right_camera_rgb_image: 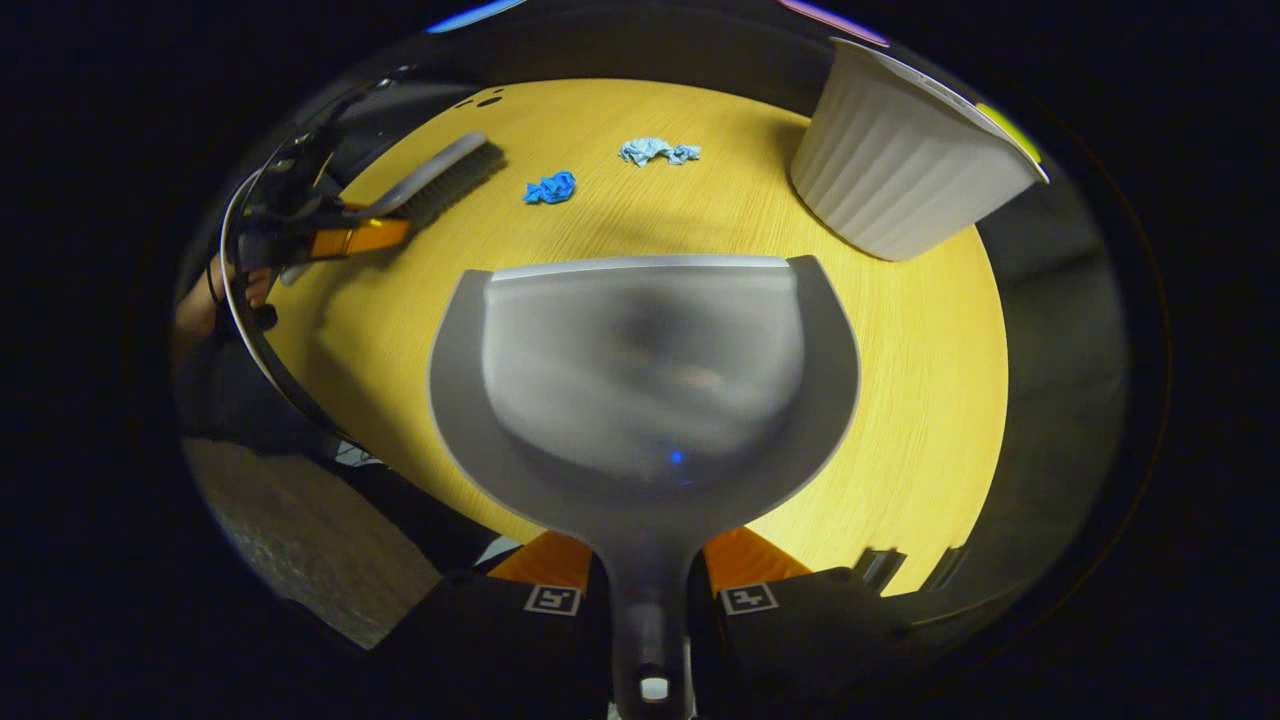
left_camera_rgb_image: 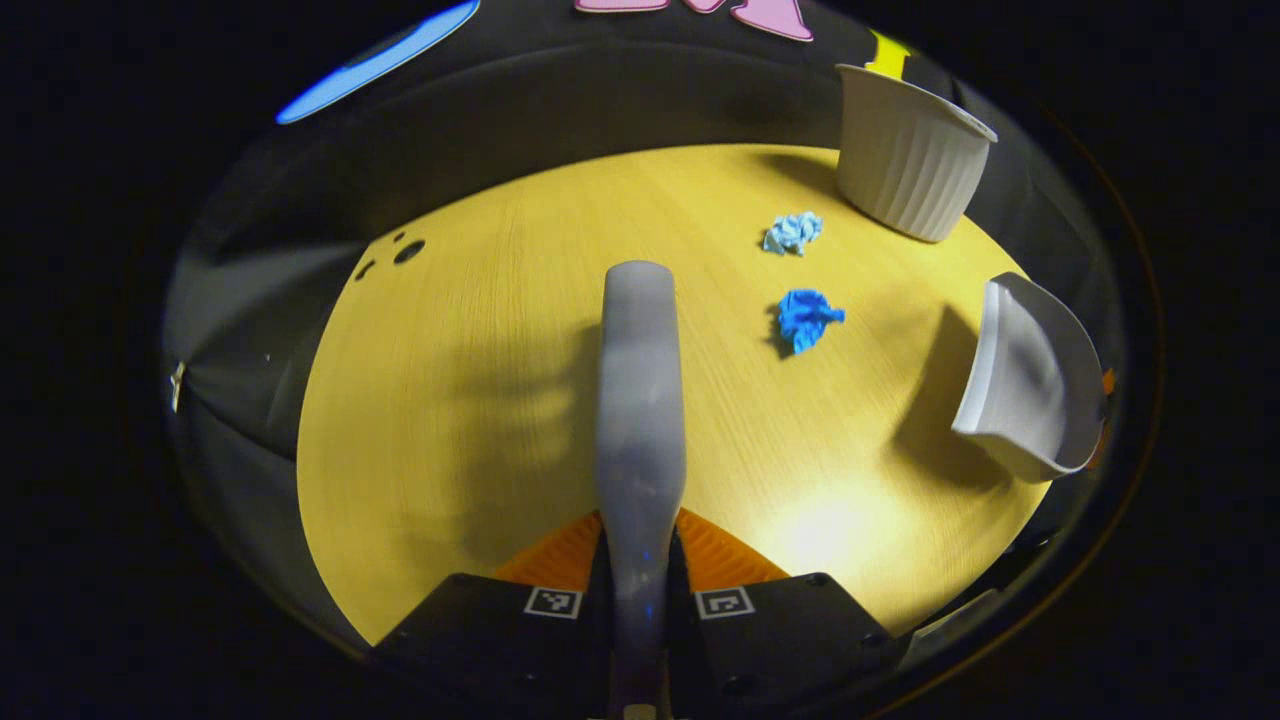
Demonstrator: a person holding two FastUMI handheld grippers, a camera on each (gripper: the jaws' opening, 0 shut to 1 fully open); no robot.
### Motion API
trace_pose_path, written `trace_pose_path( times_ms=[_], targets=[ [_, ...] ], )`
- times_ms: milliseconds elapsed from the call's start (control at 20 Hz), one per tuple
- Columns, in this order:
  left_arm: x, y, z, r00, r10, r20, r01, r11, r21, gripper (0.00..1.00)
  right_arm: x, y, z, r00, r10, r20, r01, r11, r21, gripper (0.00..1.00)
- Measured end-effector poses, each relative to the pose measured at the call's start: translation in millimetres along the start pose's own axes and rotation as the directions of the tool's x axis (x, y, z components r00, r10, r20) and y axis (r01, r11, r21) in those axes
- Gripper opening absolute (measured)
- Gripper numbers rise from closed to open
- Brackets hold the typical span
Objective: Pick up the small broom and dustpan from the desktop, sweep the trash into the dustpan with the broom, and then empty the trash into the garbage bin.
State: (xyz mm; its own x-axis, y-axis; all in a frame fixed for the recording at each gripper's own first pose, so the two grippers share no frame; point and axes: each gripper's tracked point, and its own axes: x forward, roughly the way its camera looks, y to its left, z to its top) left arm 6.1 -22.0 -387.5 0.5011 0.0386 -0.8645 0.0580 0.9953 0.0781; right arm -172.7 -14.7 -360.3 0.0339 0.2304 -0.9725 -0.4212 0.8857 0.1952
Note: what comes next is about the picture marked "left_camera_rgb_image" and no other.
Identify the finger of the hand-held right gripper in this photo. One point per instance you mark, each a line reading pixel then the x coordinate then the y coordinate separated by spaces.
pixel 1108 381
pixel 1099 450

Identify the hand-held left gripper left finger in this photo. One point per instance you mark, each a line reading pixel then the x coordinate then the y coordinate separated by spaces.
pixel 500 640

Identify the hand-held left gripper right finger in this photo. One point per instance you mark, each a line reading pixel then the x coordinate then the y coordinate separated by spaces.
pixel 790 640

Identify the grey dustpan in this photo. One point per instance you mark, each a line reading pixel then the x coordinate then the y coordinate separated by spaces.
pixel 1040 400

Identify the small grey broom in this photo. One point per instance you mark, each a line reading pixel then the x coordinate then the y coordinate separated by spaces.
pixel 640 400

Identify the white ribbed garbage bin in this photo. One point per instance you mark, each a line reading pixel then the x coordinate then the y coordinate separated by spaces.
pixel 900 170

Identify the light blue paper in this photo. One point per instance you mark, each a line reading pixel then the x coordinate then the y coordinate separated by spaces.
pixel 793 232

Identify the wooden desktop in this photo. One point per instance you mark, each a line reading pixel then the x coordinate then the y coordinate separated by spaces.
pixel 480 400

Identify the small white tag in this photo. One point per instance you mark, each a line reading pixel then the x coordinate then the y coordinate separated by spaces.
pixel 177 385

